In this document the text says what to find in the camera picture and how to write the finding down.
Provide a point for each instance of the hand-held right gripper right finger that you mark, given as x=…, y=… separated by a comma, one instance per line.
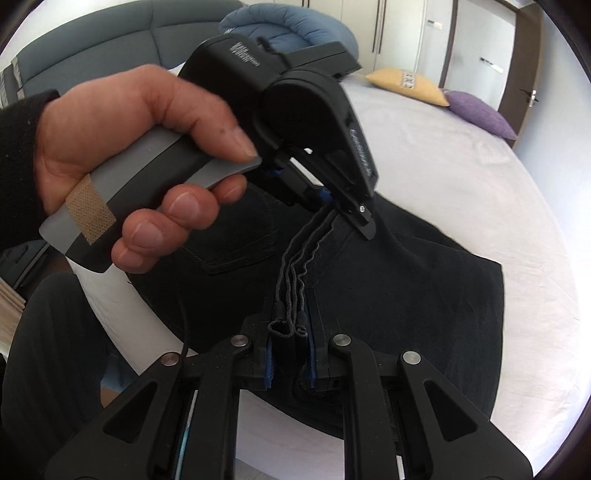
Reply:
x=313, y=369

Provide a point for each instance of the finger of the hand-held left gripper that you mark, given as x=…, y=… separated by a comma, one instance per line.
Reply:
x=300, y=184
x=362, y=217

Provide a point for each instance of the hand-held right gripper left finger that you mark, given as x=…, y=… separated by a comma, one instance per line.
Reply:
x=269, y=364

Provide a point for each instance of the black pants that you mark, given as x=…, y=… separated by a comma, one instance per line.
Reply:
x=415, y=300

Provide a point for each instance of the person's left forearm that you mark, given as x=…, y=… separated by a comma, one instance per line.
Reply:
x=18, y=175

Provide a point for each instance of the person's left hand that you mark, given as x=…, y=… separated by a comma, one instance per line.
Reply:
x=115, y=110

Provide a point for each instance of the blue rolled duvet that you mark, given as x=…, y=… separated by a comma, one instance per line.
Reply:
x=300, y=30

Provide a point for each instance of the bed with white sheet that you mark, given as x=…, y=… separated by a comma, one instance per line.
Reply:
x=438, y=184

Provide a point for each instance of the yellow pillow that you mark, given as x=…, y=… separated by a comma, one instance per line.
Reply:
x=406, y=85

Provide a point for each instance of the white wardrobe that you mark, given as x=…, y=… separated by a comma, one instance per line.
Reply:
x=401, y=32

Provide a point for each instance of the purple pillow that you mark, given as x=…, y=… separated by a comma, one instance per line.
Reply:
x=480, y=113

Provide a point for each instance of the grey padded headboard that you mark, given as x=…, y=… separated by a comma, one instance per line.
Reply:
x=115, y=37

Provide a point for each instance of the person's leg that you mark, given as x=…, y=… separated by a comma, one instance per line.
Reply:
x=46, y=369

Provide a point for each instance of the dark brown door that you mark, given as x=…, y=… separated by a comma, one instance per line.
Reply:
x=521, y=55

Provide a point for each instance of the white wall control panel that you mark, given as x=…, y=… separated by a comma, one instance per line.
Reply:
x=435, y=25

